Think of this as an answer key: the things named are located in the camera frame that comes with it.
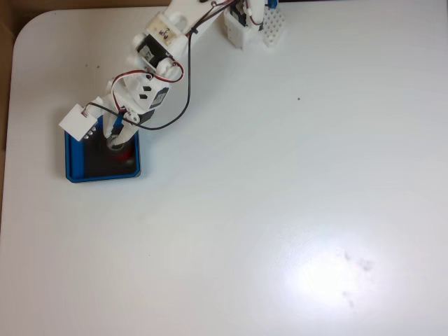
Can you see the white perforated base plate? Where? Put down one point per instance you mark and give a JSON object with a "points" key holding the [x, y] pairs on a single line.
{"points": [[276, 26]]}

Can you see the blue square box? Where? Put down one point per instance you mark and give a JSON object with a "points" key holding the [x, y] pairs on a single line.
{"points": [[75, 161]]}

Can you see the blue clamp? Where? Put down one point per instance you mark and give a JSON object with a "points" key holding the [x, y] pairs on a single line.
{"points": [[273, 3]]}

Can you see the red tape roll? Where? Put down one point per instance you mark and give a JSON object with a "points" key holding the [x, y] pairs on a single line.
{"points": [[126, 154]]}

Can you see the silver square camera box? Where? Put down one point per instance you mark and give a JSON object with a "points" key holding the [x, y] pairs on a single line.
{"points": [[77, 122]]}

